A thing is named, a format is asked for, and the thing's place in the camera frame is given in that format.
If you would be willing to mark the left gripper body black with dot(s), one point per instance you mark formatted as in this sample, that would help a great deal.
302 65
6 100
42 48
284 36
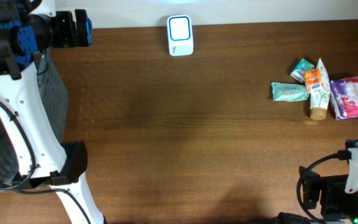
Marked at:
63 33

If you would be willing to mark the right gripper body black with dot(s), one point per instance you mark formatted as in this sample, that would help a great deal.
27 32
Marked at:
332 196

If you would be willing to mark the pink floral pad package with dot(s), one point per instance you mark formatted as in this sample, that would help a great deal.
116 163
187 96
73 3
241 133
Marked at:
344 97

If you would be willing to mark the white tube gold cap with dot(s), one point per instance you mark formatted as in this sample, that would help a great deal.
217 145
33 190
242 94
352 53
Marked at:
320 94

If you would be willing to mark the teal wipes packet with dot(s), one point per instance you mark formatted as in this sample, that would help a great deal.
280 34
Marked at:
289 92

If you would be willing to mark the orange white packet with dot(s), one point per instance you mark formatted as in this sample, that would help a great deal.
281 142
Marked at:
313 80

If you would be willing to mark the small green tissue packet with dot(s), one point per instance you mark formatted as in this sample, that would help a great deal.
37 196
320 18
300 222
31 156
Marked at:
298 72

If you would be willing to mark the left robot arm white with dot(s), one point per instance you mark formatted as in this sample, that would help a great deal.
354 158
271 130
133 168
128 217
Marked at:
25 36

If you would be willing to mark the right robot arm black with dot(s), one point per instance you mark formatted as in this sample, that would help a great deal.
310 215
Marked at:
351 203

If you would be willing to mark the white barcode scanner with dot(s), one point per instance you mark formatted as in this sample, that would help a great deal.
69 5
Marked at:
180 35

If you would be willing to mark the grey plastic mesh basket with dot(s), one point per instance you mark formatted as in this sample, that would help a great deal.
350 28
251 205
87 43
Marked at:
33 112

